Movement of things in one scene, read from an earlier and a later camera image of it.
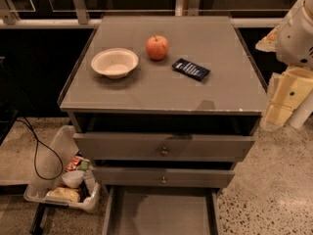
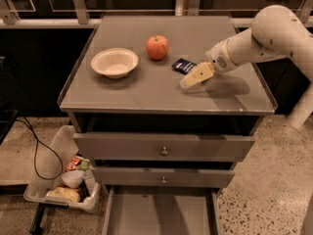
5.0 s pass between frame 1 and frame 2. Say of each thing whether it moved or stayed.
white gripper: moved
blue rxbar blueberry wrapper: stayed
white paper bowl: stayed
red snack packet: stayed
